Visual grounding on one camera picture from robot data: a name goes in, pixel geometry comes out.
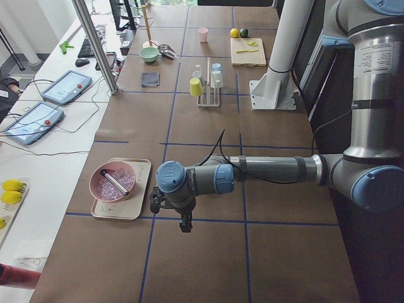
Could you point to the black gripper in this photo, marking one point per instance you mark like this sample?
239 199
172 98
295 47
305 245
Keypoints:
183 211

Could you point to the pink cup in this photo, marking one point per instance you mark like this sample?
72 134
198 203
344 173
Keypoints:
203 34

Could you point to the yellow cup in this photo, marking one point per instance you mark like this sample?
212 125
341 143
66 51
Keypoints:
195 87

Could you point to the white cup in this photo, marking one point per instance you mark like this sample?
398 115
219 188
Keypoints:
216 79

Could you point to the light blue cup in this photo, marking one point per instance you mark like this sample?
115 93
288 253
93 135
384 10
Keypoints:
216 67

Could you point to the beige tray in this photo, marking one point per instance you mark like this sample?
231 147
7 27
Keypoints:
130 208

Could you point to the pink bowl with ice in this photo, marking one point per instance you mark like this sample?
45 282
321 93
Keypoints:
102 190

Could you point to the metal pestle black tip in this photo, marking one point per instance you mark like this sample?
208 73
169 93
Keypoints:
114 182

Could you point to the grey folded cloth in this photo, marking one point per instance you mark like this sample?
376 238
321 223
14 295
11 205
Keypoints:
150 79

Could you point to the green bowl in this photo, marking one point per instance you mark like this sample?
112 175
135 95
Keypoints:
149 54

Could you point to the white side tray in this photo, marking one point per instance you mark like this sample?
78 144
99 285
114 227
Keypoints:
9 212

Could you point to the metal scoop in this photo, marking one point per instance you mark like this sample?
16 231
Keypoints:
167 51

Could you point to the yellow mango on tray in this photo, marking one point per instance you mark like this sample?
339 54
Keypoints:
13 185

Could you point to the near teach pendant tablet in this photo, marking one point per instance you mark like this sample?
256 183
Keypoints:
32 125

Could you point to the teach pendant tablet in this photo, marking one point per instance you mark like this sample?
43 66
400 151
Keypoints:
32 125
66 88

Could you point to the red bottle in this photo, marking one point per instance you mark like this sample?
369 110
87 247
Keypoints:
16 277

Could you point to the wooden cutting board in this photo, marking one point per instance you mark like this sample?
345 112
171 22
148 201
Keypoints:
250 58

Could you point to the far teach pendant tablet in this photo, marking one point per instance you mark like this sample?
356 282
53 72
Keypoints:
66 88

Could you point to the yellow plastic knife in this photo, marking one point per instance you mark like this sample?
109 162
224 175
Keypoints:
246 50

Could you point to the black computer mouse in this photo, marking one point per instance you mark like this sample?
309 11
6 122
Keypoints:
80 62

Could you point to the yellow lemon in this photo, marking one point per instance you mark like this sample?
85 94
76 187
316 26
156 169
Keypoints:
234 33

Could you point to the black keyboard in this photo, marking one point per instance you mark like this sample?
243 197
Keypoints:
86 49

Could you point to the green avocado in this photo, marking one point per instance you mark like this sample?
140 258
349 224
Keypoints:
243 32

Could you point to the green clamp tool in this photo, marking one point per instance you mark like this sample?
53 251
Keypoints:
65 46

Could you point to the seated person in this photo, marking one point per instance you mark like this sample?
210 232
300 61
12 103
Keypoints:
10 93

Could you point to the white wire cup holder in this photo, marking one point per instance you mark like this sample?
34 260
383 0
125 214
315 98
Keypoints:
210 96

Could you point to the aluminium frame post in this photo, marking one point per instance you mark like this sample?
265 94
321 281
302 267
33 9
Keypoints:
87 24

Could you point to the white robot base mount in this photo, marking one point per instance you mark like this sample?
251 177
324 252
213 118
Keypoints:
274 91

